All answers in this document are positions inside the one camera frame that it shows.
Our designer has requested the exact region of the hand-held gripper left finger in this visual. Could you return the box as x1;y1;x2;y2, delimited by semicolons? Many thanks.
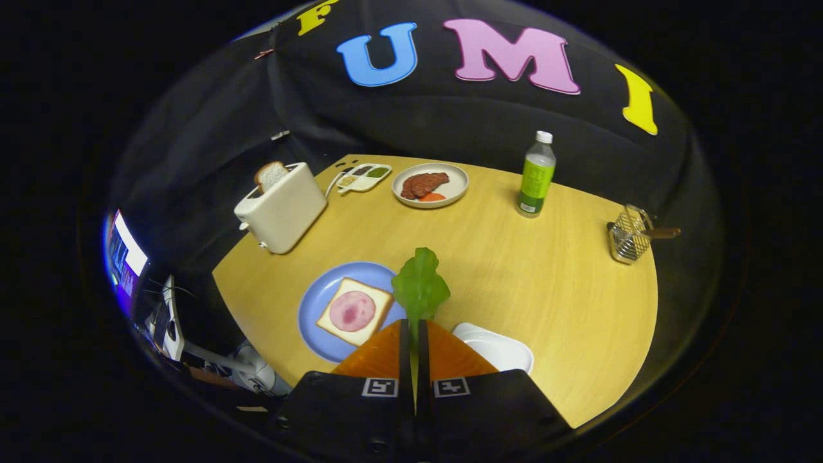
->
267;318;415;463

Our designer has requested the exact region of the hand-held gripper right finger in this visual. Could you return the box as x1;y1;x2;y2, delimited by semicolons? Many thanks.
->
415;318;574;460

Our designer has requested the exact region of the green lettuce leaf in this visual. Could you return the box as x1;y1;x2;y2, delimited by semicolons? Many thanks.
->
391;247;451;341

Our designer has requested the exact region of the toasted bread slice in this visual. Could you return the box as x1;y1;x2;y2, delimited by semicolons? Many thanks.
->
253;161;290;195

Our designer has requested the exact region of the pink ham slice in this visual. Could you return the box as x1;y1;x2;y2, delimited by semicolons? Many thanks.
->
329;290;377;333

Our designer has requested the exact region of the white square plate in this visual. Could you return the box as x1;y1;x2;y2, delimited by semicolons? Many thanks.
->
452;322;535;375

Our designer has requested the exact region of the white bread slice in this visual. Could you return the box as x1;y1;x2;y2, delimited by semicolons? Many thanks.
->
315;277;394;348

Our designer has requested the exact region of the blue round plate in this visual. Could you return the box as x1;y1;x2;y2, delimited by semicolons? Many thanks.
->
298;261;409;364

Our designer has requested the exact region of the brown meat piece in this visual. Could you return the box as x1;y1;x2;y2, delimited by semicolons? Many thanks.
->
400;172;451;201

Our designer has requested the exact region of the white condiment tray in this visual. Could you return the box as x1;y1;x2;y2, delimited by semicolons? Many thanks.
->
336;163;393;194

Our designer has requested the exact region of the beige round plate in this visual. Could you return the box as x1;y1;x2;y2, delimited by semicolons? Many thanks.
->
392;162;470;210

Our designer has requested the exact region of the white toaster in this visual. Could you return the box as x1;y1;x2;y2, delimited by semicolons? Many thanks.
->
233;161;329;255

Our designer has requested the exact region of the green label plastic bottle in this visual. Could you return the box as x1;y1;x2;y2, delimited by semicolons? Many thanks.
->
516;131;557;219

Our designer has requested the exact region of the white and grey equipment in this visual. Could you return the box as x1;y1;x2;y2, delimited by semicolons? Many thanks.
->
145;275;293;398

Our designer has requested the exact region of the computer monitor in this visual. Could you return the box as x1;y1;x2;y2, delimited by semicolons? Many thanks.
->
103;209;150;316

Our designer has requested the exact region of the metal wire basket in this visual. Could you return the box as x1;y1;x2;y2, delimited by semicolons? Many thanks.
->
607;204;655;266

